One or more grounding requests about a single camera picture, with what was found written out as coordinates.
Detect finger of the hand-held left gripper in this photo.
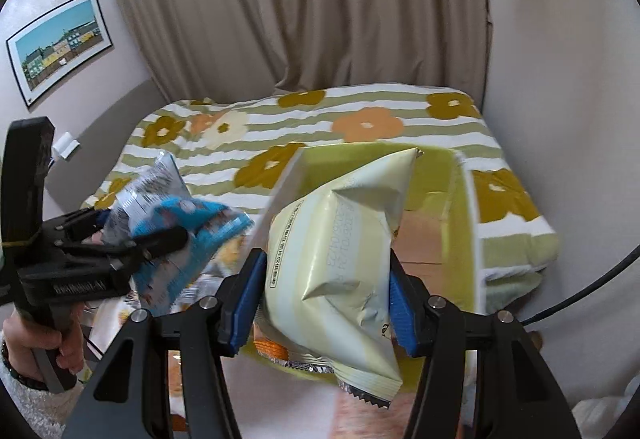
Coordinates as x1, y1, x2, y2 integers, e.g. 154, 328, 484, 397
42, 208, 110, 245
60, 225, 190, 272

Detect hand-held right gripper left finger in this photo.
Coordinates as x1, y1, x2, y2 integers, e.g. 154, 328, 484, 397
62, 246, 271, 439

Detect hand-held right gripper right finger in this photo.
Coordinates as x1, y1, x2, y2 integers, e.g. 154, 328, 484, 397
387, 249, 583, 439

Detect blue snack packet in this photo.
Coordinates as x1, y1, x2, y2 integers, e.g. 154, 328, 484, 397
131, 196, 256, 312

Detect silver grey snack packet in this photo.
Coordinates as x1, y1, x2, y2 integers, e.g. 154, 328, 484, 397
102, 152, 193, 240

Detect pale green snack bag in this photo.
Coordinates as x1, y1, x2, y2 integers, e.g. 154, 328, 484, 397
264, 146, 421, 412

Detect yellow-green cardboard box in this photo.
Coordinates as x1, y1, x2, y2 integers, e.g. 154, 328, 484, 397
250, 143, 483, 390

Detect person's left forearm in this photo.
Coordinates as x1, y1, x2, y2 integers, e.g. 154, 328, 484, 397
0, 359, 90, 439

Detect person's left hand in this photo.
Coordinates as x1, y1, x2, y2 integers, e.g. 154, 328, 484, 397
1, 305, 87, 386

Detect orange snack packet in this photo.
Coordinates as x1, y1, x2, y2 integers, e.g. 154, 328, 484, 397
252, 324, 336, 375

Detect white towel with red stripe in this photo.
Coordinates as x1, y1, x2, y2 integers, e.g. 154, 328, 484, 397
220, 359, 426, 439

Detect floral striped blanket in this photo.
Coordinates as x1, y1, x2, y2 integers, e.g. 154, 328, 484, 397
82, 82, 561, 315

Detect white cloth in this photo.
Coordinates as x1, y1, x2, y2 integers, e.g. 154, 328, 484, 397
572, 379, 632, 436

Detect white wall socket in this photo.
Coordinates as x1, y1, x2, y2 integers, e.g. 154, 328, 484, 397
51, 132, 81, 160

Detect framed wall picture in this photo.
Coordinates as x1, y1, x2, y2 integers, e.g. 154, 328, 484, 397
5, 0, 115, 110

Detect black bead bracelet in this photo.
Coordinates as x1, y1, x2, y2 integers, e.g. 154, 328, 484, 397
1, 341, 50, 391

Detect black cable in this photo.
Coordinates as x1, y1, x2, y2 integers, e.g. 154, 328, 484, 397
520, 244, 640, 327

